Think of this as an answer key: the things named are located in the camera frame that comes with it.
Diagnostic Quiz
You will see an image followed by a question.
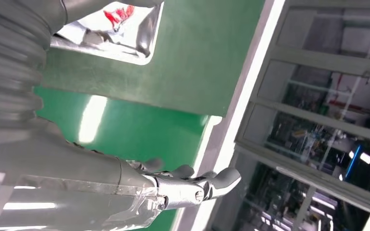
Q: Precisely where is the green conveyor belt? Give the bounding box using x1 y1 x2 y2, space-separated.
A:
33 85 210 231

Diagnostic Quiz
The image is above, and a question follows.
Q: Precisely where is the silver conveyor side rail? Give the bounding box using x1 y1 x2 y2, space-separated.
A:
172 0 289 231

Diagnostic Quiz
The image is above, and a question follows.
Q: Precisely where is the grey framed glass partition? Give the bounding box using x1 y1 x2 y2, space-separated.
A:
210 0 370 231

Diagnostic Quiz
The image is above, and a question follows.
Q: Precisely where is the ribbed grey right arm sleeve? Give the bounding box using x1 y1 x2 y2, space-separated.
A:
0 0 68 129

